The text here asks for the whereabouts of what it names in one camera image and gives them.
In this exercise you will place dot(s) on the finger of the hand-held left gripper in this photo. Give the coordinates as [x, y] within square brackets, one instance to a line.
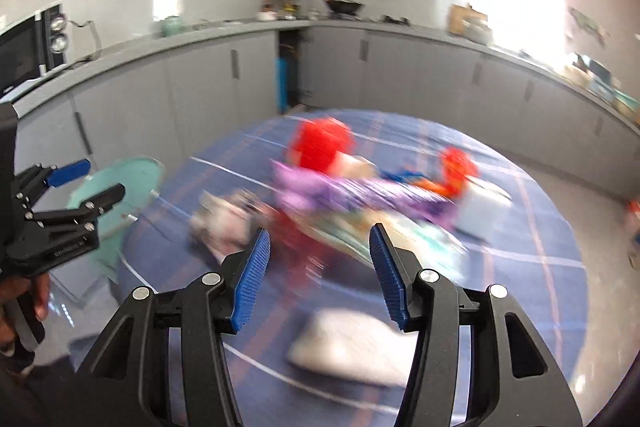
[70, 172]
[102, 198]

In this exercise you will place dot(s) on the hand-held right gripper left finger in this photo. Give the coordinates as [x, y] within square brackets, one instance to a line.
[252, 277]

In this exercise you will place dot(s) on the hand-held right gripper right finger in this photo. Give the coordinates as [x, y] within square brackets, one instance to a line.
[387, 272]

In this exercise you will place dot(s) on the teal trash can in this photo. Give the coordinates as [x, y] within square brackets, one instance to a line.
[115, 192]

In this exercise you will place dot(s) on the white foam block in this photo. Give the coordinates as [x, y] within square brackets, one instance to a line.
[482, 212]

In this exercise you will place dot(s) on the red foam net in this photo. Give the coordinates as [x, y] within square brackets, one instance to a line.
[322, 147]

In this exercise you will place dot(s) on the person's left hand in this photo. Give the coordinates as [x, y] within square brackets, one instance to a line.
[41, 297]

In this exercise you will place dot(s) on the dark red wrapper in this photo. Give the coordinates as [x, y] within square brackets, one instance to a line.
[295, 247]

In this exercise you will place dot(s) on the pale green packet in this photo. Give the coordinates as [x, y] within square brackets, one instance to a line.
[350, 232]

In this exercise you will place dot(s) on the crumpled pale paper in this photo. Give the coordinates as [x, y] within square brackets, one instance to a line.
[225, 222]

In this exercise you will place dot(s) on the purple wrapper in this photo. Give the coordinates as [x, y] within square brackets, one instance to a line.
[350, 197]

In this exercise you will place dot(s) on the colourful candy wrapper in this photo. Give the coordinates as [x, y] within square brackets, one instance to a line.
[410, 179]

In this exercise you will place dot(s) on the blue plaid tablecloth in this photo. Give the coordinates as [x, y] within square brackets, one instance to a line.
[500, 307]

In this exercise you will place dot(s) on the red plastic bag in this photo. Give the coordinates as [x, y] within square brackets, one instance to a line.
[457, 169]

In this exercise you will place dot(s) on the silver microwave oven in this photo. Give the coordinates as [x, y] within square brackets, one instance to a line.
[20, 57]

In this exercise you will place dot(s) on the grey kitchen counter cabinets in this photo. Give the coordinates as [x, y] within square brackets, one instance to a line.
[200, 77]

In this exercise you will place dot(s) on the green teapot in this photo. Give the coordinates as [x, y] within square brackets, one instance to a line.
[172, 26]

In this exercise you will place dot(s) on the white bowl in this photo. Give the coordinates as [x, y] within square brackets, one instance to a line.
[265, 15]

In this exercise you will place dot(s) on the wooden cutting board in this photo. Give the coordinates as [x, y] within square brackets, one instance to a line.
[457, 19]

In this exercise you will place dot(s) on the black wok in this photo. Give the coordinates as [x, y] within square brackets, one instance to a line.
[344, 6]

